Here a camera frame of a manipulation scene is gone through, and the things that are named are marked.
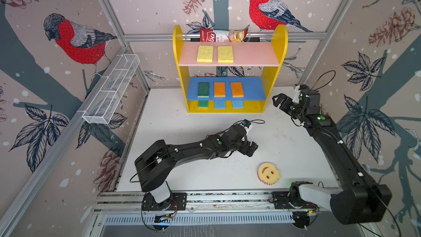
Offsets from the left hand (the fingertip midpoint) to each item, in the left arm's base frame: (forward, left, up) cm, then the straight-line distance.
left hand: (252, 144), depth 78 cm
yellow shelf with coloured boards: (+32, +10, 0) cm, 34 cm away
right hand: (+16, -12, +13) cm, 24 cm away
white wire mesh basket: (+24, +69, +17) cm, 75 cm away
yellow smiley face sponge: (-10, -8, -11) cm, 17 cm away
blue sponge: (+33, +15, -10) cm, 38 cm away
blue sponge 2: (+33, +3, -10) cm, 34 cm away
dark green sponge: (+35, +25, +2) cm, 43 cm away
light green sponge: (+35, +26, -12) cm, 45 cm away
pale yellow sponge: (+34, +15, +3) cm, 37 cm away
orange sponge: (+35, +4, +2) cm, 35 cm away
